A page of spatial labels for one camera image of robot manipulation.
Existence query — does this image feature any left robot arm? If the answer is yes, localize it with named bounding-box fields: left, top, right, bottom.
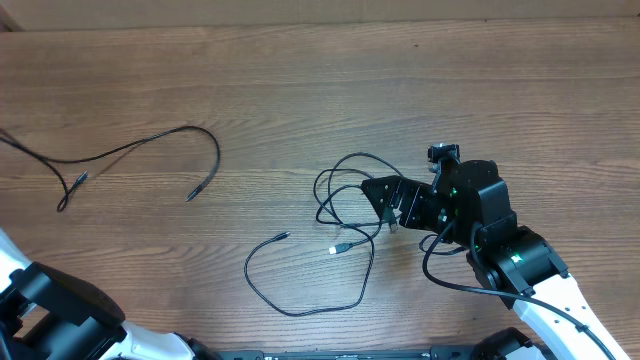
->
left=1, top=233, right=220, bottom=360

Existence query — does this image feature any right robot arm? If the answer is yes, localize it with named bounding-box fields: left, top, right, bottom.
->
left=361, top=159, right=627, bottom=359

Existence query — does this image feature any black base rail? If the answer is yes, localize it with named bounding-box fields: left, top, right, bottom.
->
left=214, top=327, right=551, bottom=360

